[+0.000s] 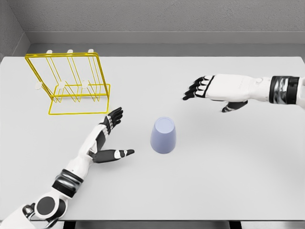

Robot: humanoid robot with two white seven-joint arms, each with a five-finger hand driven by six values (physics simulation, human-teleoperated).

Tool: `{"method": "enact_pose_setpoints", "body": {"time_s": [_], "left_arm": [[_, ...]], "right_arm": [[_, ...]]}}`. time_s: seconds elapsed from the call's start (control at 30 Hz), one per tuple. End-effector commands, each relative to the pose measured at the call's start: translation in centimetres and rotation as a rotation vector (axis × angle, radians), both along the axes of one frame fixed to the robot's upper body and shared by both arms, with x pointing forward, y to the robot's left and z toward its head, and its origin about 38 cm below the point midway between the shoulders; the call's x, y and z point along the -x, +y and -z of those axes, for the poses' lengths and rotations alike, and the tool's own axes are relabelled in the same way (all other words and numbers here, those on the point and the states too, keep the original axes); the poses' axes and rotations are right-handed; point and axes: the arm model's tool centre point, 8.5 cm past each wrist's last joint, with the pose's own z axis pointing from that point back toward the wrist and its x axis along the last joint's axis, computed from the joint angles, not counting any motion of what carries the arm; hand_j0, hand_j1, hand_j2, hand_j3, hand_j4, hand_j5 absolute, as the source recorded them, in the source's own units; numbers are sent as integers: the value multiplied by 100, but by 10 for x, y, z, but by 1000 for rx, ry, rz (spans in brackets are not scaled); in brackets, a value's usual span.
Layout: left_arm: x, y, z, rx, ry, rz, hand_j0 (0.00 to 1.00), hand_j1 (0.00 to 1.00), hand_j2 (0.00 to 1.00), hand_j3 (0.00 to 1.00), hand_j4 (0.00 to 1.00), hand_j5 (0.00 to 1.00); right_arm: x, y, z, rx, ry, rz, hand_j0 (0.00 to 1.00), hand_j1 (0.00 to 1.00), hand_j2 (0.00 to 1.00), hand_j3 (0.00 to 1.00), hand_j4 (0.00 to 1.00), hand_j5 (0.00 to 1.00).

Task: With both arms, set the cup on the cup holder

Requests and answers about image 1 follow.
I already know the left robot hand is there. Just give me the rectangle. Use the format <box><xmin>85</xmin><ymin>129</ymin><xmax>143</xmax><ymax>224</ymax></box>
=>
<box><xmin>77</xmin><ymin>106</ymin><xmax>135</xmax><ymax>164</ymax></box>

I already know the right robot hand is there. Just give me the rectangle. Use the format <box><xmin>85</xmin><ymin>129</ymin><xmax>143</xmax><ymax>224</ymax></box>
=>
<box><xmin>183</xmin><ymin>74</ymin><xmax>257</xmax><ymax>113</ymax></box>

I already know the lavender plastic cup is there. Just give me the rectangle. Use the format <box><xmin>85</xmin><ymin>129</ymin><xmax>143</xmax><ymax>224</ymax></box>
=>
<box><xmin>150</xmin><ymin>116</ymin><xmax>177</xmax><ymax>155</ymax></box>

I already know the yellow wire cup holder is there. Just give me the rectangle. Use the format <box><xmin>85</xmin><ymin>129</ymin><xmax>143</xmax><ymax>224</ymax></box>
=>
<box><xmin>25</xmin><ymin>49</ymin><xmax>112</xmax><ymax>116</ymax></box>

